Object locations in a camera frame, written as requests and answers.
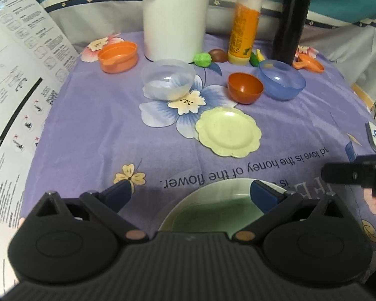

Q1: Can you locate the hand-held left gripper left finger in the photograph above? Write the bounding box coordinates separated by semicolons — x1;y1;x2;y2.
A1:
34;180;147;243

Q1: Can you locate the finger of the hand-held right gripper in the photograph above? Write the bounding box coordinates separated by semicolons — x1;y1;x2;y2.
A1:
321;154;376;199

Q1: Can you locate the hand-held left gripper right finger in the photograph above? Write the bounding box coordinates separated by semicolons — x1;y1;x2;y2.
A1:
233;179;346;243

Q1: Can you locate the pale green plate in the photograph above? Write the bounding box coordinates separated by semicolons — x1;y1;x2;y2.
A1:
158;178;289;238

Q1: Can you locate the pale yellow scalloped plate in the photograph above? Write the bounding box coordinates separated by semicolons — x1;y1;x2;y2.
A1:
195;107;262;159

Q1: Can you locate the orange plastic bowl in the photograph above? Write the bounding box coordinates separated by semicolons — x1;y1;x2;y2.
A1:
227;72;264;105

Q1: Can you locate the blue plastic bowl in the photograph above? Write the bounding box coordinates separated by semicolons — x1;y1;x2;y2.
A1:
257;59;306;101

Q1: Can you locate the clear plastic bowl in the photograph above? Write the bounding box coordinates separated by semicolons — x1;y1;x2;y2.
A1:
140;59;196;101

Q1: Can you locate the purple floral cloth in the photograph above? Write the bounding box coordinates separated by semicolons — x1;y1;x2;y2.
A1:
19;31;376;259

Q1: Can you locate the orange toy frying pan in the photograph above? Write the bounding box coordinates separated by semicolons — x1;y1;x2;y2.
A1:
293;54;325;73

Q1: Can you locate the grey cloth with yellow stripe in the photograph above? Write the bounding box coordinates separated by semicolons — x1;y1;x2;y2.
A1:
307;9;376;109

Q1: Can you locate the orange toy pot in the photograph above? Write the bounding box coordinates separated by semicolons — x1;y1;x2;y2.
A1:
97;42;139;74

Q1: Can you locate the yellow green toy corn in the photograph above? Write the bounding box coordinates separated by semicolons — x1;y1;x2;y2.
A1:
250;49;266;67

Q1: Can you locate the printed instruction sheet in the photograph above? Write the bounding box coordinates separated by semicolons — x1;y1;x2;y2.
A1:
0;0;82;297

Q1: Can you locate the brown toy chestnut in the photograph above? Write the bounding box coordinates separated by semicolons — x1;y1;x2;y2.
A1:
208;48;229;63

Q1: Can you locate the green toy vegetable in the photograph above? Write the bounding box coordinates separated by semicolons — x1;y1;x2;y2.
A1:
193;52;212;67

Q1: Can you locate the black bottle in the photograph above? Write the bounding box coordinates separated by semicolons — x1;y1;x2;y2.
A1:
272;0;312;65

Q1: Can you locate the orange juice bottle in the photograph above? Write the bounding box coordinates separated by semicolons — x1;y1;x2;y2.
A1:
227;0;267;66

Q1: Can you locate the white thermos jug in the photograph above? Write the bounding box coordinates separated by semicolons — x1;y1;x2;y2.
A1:
140;0;211;63

